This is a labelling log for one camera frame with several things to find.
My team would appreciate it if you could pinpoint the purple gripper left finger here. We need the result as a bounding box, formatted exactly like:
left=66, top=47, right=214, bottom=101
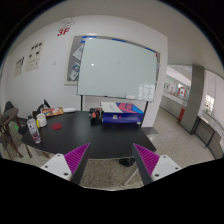
left=41, top=143, right=90, bottom=185

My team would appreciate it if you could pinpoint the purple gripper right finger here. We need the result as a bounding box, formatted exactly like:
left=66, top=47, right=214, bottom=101
left=132, top=144, right=181, bottom=185

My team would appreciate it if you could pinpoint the black shoe under table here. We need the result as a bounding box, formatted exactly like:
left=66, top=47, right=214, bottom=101
left=119, top=157, right=135, bottom=167

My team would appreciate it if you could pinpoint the black round table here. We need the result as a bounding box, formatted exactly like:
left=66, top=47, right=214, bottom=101
left=22, top=111, right=156, bottom=159

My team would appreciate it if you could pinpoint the red round coaster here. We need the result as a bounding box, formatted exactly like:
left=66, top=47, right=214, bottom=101
left=52, top=123, right=62, bottom=130

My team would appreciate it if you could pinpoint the white tissue pack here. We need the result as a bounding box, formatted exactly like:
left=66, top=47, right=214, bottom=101
left=63, top=108, right=75, bottom=113

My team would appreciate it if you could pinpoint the black red device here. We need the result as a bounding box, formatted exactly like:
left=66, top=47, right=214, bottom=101
left=89, top=108, right=104, bottom=125

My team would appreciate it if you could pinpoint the colourful book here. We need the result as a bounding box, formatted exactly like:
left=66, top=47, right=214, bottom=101
left=41, top=107, right=64, bottom=117

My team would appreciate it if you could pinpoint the red fire extinguisher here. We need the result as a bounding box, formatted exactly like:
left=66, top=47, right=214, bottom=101
left=178, top=107, right=185, bottom=121

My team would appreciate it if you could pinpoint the blue cardboard box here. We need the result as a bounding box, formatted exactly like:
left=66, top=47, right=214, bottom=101
left=101, top=102, right=144, bottom=123

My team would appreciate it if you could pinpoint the small round wooden table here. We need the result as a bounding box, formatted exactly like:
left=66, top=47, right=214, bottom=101
left=0, top=108, right=23, bottom=158

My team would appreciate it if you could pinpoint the large white whiteboard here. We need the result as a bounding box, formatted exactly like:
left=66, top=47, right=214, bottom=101
left=77, top=38, right=158, bottom=102

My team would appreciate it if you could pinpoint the grey pin notice board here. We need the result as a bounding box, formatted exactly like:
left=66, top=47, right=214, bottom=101
left=64, top=36, right=85, bottom=85

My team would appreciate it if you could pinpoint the white mug yellow handle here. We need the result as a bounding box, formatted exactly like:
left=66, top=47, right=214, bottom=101
left=36, top=113, right=47, bottom=128

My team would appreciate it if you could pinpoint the white wall poster small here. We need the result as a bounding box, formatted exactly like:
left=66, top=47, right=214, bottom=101
left=14, top=56, right=25, bottom=76

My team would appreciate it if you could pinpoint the white wall poster large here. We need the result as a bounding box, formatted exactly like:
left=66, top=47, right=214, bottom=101
left=26, top=40, right=44, bottom=71

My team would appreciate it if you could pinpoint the red 3F wall sign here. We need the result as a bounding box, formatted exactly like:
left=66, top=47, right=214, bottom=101
left=56, top=28, right=70, bottom=37

